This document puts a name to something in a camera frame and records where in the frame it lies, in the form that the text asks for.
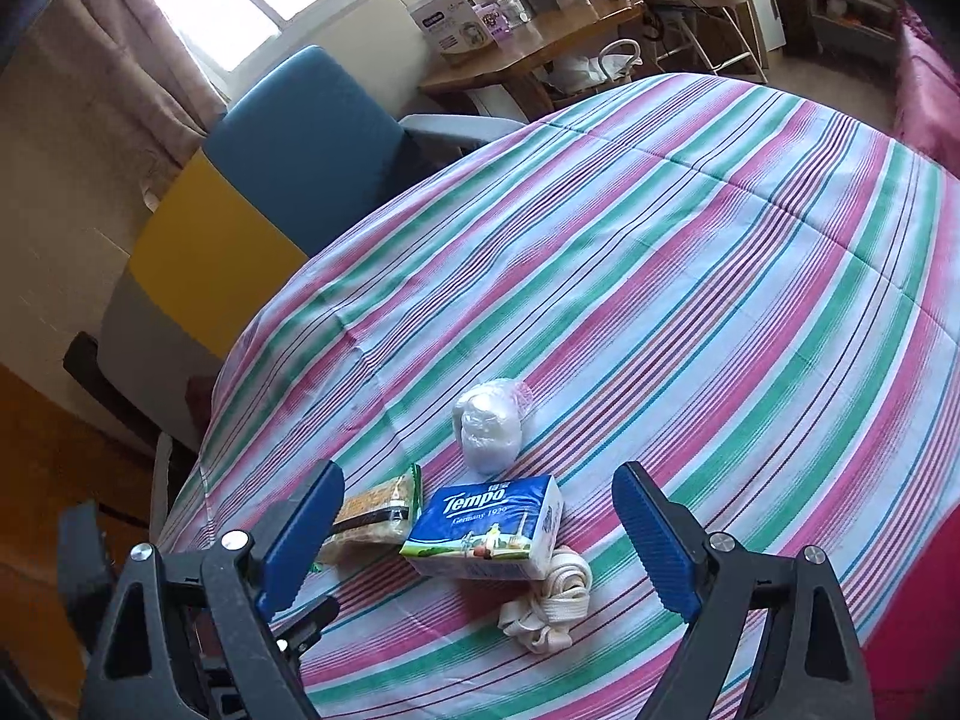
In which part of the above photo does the grey storage crate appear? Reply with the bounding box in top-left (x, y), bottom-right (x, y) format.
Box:
top-left (810, 0), bottom-right (901, 65)

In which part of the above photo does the red cloth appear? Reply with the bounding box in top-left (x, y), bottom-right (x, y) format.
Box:
top-left (855, 510), bottom-right (960, 720)

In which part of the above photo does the purple printed box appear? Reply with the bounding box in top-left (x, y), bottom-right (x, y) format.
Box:
top-left (472, 0), bottom-right (537, 42)

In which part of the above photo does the striped bed sheet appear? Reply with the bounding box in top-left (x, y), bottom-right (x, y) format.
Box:
top-left (154, 71), bottom-right (960, 720)

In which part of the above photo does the blue white tissue pack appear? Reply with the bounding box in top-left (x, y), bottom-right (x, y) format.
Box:
top-left (399, 474), bottom-right (565, 582)

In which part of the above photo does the white appliance box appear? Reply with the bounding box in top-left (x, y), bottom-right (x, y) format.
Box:
top-left (409, 0), bottom-right (488, 65)

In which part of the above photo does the pink red blanket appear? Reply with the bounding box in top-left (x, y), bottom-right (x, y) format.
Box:
top-left (892, 4), bottom-right (960, 181)

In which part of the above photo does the wooden desk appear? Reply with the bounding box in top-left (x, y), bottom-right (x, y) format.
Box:
top-left (416, 4), bottom-right (646, 121)

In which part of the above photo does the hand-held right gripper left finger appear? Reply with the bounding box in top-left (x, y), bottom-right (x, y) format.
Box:
top-left (79, 459), bottom-right (346, 720)

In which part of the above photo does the white plastic shopping bag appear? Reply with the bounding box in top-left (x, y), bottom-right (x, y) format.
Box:
top-left (551, 37), bottom-right (642, 91)

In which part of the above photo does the white plastic bag bundle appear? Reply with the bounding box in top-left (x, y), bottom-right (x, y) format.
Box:
top-left (452, 379), bottom-right (535, 475)

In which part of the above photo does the white coiled cord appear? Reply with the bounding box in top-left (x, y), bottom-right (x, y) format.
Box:
top-left (499, 546), bottom-right (593, 655)

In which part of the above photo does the yellow banded snack packet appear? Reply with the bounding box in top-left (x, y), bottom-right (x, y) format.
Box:
top-left (315, 463), bottom-right (425, 563)

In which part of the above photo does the white small cabinet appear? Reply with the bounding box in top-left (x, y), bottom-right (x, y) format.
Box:
top-left (739, 0), bottom-right (787, 53)

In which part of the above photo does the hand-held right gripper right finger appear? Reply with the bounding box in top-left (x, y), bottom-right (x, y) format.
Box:
top-left (611, 461), bottom-right (878, 720)

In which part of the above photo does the grey yellow blue sofa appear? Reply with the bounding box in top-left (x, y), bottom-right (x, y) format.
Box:
top-left (100, 45), bottom-right (526, 383)

